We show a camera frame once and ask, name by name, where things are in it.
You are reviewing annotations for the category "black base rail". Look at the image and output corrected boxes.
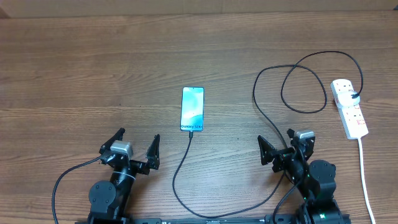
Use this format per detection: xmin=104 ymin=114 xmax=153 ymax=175
xmin=75 ymin=215 xmax=351 ymax=224

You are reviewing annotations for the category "white power strip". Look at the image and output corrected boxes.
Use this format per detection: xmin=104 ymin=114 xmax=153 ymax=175
xmin=330 ymin=79 xmax=369 ymax=139

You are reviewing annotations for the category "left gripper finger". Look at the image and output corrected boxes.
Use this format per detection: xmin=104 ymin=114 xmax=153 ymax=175
xmin=146 ymin=134 xmax=160 ymax=170
xmin=99 ymin=128 xmax=126 ymax=154

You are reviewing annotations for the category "white power strip cord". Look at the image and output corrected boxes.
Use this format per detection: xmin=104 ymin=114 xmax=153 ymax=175
xmin=357 ymin=138 xmax=376 ymax=224

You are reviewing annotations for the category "white USB charger plug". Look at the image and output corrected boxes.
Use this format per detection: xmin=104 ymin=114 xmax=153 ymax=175
xmin=335 ymin=91 xmax=360 ymax=108

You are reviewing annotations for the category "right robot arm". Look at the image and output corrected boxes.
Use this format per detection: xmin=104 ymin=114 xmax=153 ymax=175
xmin=257 ymin=129 xmax=351 ymax=224

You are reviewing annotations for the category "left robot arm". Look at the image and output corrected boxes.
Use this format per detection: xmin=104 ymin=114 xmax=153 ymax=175
xmin=87 ymin=128 xmax=160 ymax=223

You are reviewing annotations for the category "Samsung Galaxy smartphone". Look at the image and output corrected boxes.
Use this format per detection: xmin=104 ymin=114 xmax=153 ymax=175
xmin=180 ymin=86 xmax=205 ymax=132

